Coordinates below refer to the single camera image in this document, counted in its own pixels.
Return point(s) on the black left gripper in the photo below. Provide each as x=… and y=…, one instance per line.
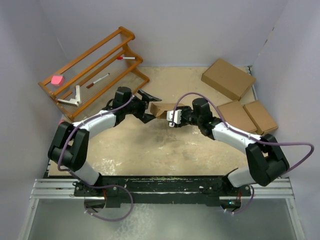
x=143, y=103

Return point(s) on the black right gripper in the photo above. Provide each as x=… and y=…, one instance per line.
x=184, y=109

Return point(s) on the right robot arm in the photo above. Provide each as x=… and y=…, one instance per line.
x=265, y=158

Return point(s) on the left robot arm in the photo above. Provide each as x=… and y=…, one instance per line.
x=69, y=146

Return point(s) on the medium folded cardboard box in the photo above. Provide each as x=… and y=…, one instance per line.
x=235, y=115

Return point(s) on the large folded cardboard box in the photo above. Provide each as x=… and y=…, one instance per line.
x=227, y=79

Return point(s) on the small folded cardboard box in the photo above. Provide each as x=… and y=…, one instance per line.
x=261, y=118

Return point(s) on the orange wooden rack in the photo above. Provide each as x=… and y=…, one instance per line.
x=92, y=64

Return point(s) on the red capped white marker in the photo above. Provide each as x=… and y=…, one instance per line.
x=126, y=58

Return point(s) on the brown capped white marker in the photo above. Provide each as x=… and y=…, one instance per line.
x=97, y=80

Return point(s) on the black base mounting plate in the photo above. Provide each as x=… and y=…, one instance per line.
x=209, y=190

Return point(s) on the pink eraser block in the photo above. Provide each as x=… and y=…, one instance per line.
x=57, y=80

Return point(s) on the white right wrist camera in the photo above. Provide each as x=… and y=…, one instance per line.
x=174, y=118

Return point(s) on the white angled bracket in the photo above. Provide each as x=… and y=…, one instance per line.
x=74, y=101

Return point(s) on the aluminium frame rail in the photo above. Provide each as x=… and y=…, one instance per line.
x=60, y=188

